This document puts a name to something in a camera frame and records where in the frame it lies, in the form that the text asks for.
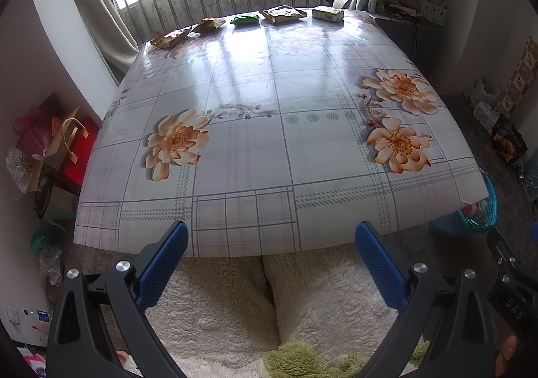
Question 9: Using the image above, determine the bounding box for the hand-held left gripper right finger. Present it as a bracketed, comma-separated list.
[355, 222, 497, 378]

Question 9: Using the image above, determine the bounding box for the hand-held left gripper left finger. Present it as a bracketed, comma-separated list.
[46, 220, 188, 378]

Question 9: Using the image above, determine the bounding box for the blue plastic basket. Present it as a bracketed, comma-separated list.
[429, 170, 499, 238]

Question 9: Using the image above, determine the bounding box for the person's right hand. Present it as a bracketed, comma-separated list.
[495, 335, 519, 377]

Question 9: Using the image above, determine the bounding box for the dark snack bag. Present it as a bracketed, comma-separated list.
[491, 115, 528, 164]

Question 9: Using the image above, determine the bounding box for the pale green box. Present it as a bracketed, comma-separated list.
[48, 189, 78, 221]

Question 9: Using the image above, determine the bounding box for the green fluffy cloth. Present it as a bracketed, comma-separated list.
[264, 340, 429, 378]

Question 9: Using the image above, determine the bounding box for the green plastic bag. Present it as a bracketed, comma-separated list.
[30, 227, 57, 255]

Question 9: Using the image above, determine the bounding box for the clear plastic container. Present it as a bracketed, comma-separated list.
[473, 103, 499, 131]

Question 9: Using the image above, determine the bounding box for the black round pot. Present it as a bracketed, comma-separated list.
[36, 176, 53, 219]

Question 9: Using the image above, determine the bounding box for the brown paper bag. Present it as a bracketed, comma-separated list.
[31, 92, 87, 189]

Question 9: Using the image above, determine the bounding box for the clear plastic bag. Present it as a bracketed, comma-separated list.
[5, 147, 34, 198]

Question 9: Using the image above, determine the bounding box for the pink plastic bag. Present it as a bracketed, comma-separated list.
[12, 107, 53, 156]

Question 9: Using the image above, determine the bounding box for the brown snack packet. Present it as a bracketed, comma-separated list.
[150, 27, 193, 50]

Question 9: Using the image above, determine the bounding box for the white pen holder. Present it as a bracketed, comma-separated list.
[420, 0, 446, 28]

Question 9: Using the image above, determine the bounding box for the gold snack packet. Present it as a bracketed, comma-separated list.
[192, 17, 227, 33]

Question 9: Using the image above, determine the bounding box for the dark side table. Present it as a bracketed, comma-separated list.
[374, 14, 418, 26]

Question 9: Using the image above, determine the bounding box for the yellow green small box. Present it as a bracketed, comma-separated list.
[312, 6, 345, 23]

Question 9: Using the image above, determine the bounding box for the brown flat packet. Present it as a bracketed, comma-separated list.
[261, 6, 306, 25]

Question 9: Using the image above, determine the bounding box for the patterned wall panel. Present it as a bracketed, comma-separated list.
[498, 35, 538, 116]

